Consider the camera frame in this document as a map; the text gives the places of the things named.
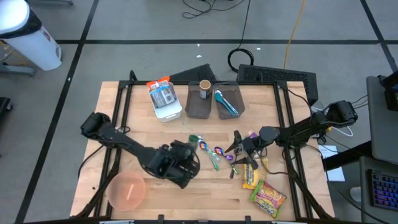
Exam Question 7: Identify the black wedge-shaped panel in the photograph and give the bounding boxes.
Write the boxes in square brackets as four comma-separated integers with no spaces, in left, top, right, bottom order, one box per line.
[169,63,218,83]

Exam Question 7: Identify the white plastic bin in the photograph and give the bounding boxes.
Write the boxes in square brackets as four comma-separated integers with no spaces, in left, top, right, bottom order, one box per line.
[149,81,183,123]

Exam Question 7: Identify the grey metal floor base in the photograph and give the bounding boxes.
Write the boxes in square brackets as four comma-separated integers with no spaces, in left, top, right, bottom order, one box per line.
[0,62,35,77]

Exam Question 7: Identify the thin black power cable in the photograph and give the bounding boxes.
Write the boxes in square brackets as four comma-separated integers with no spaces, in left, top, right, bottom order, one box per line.
[77,143,106,180]

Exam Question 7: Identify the orange snack packet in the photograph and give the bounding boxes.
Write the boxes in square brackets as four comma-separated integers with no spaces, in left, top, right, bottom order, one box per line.
[146,76,171,91]

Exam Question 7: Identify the yellow ramen packet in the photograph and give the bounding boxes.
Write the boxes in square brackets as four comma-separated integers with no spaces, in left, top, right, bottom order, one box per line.
[242,157,270,190]

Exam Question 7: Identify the iridescent spoon with green handle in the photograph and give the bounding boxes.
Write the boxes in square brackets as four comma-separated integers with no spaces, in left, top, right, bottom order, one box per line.
[214,146,239,175]
[198,141,220,172]

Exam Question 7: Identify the black aluminium table frame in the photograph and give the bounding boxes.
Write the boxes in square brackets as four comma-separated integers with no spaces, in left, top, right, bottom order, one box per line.
[74,70,335,220]

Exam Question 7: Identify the pale grey oval object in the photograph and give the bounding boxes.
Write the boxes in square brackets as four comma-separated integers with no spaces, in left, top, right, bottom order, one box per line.
[349,186,363,203]

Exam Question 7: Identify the thin black desk cables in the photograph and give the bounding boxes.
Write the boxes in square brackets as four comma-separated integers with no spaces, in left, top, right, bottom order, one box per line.
[351,95,369,110]

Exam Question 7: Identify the black looped cable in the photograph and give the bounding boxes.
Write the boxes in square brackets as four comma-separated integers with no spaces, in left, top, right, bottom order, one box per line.
[182,0,247,19]

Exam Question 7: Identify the black hanging cable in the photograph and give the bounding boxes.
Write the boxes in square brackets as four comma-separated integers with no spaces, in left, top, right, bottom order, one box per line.
[228,0,255,74]

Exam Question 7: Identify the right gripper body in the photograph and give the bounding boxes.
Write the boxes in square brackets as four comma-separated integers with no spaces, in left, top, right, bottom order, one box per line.
[241,133,265,158]

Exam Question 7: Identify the green and pink ramen packet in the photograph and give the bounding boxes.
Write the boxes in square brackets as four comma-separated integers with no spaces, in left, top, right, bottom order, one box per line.
[250,179,287,219]

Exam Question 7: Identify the black perforated metal box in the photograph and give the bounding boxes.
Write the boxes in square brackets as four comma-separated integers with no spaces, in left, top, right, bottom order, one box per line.
[236,64,320,106]

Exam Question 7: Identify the grey-white snack packet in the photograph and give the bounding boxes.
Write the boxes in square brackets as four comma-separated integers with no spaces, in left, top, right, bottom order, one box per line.
[150,88,178,109]

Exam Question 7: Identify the white cylinder machine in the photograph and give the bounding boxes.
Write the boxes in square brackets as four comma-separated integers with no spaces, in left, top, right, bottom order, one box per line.
[0,0,63,72]

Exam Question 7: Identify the grey desk with keyboard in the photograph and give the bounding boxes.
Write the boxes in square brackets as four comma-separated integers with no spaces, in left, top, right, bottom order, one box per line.
[359,155,398,224]

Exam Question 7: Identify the green-lidded herb jar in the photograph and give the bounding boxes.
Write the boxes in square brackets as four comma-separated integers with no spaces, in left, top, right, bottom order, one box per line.
[188,134,203,152]

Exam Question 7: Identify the blue snack packet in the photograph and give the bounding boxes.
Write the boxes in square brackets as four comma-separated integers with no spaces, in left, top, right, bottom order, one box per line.
[149,86,170,96]

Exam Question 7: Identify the tan-lidded spice jar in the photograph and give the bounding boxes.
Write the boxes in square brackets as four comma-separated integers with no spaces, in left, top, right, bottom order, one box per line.
[198,79,213,100]

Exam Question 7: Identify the teal plastic spoon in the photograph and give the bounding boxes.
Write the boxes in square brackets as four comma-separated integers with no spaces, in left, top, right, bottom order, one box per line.
[214,93,238,116]

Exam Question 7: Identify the pink translucent bowl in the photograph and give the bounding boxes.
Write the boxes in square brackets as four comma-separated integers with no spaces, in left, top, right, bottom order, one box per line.
[107,170,147,212]

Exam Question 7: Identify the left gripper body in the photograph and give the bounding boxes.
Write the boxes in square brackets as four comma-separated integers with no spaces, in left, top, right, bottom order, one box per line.
[146,147,201,190]

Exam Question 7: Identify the computer keyboard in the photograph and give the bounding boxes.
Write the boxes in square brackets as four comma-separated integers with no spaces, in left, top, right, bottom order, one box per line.
[368,169,398,212]

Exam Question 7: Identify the yellow cable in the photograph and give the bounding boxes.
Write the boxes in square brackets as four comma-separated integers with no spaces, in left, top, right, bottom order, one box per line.
[283,0,308,70]

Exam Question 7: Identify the white paper sheet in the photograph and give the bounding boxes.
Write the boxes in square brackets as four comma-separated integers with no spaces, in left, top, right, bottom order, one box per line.
[318,144,346,182]

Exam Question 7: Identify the grey translucent plastic bin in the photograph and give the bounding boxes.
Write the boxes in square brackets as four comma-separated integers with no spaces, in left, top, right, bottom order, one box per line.
[213,81,246,121]
[185,81,215,120]

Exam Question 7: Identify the black desktop device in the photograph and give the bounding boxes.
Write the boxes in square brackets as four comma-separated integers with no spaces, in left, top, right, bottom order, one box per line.
[377,70,398,112]

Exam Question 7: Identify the white cable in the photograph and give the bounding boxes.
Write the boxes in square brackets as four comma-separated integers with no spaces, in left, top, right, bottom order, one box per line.
[310,105,354,138]

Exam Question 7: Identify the right arm's black cable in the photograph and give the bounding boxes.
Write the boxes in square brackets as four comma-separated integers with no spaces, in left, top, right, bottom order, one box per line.
[260,146,289,175]

